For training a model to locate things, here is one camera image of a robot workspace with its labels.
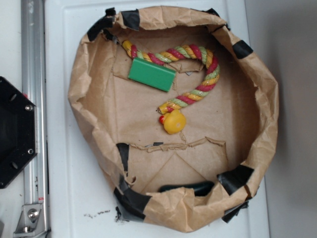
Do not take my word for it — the yellow rubber duck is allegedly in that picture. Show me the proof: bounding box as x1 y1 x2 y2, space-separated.
159 110 186 134

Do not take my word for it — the brown paper bag bin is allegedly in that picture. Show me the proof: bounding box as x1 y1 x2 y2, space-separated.
68 6 279 233

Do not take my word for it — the green rectangular block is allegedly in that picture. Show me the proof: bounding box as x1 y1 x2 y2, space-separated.
128 58 176 92

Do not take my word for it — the dark green object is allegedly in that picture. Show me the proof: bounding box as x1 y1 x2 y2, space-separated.
158 181 214 196

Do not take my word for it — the white plastic tray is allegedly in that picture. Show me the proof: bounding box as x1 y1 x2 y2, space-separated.
45 0 269 238

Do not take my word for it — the red yellow green rope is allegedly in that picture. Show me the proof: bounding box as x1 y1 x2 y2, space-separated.
121 40 221 115

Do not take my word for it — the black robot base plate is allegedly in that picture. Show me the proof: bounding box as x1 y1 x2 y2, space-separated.
0 77 37 189

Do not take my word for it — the aluminium extrusion rail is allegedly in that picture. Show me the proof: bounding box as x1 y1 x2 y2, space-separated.
13 0 51 238

